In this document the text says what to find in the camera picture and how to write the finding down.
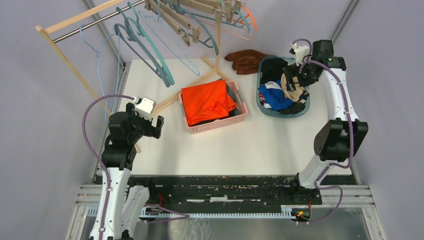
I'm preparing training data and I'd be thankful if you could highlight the black garment in basket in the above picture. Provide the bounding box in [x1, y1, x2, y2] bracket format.
[260, 57, 289, 85]

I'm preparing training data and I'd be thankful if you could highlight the light blue wire hanger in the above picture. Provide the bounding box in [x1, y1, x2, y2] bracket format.
[138, 10, 200, 76]

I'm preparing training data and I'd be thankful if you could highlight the beige navy-trimmed underwear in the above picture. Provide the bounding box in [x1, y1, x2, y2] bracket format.
[281, 73, 310, 104]

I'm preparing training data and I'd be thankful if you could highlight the blue white-lettered underwear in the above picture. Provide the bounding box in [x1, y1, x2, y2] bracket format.
[257, 81, 294, 111]

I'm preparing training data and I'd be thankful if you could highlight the wooden clip hanger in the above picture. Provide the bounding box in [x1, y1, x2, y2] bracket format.
[145, 0, 202, 47]

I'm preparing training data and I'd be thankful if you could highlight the orange plastic hanger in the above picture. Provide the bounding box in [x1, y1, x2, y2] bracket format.
[225, 0, 258, 33]

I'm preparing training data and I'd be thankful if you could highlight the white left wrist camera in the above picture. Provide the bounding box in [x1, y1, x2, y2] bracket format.
[133, 96, 156, 121]

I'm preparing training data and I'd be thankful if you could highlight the brown cloth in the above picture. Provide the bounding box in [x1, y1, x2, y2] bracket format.
[224, 49, 269, 75]

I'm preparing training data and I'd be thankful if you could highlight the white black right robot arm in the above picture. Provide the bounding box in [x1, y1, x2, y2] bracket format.
[283, 39, 369, 204]

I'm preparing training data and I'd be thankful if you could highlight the pink perforated plastic basket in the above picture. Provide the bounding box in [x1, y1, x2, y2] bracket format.
[178, 80, 249, 134]

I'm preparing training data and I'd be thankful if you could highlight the grey-blue plastic hanger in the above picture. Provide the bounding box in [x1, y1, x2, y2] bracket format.
[113, 6, 171, 89]

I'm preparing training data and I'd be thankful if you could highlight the teal oval laundry basket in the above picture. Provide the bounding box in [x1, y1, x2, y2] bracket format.
[256, 55, 310, 119]

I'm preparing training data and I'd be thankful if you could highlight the orange folded garment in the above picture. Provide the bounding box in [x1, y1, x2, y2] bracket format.
[181, 79, 238, 127]

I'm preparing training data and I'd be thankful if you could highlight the wooden clothes rack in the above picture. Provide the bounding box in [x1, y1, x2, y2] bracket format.
[33, 17, 213, 155]

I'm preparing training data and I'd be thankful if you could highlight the black striped underwear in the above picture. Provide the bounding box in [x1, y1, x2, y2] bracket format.
[278, 102, 305, 115]

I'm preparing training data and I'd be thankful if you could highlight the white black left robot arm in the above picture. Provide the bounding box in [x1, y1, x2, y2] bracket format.
[89, 98, 164, 240]

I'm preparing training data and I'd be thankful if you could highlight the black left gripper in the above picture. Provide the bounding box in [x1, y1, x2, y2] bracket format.
[126, 102, 163, 144]

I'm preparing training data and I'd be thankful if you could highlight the dark garment under orange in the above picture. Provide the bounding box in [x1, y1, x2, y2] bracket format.
[226, 84, 241, 118]

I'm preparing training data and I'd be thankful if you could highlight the teal plastic hanger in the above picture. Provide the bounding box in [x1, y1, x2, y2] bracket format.
[122, 1, 175, 88]

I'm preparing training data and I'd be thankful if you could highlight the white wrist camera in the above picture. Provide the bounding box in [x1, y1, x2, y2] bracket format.
[289, 43, 311, 66]
[133, 96, 156, 121]

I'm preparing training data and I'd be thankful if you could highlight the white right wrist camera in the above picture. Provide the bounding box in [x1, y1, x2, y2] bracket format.
[289, 43, 311, 66]

